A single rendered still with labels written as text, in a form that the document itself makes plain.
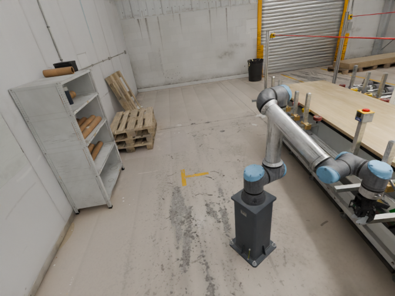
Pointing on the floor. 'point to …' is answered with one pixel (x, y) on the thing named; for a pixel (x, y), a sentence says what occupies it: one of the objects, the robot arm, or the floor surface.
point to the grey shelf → (85, 174)
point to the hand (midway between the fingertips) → (361, 222)
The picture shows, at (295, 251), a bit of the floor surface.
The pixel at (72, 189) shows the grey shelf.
